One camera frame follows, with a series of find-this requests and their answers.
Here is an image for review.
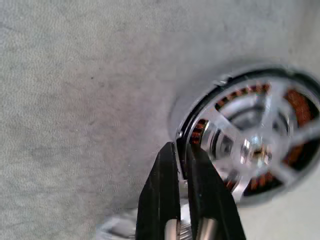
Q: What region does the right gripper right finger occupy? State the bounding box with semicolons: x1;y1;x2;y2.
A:
185;147;248;240

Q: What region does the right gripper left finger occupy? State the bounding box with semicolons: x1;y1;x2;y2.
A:
135;141;182;240

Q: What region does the copper wound stator disc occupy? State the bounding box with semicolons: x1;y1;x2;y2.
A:
168;58;320;210

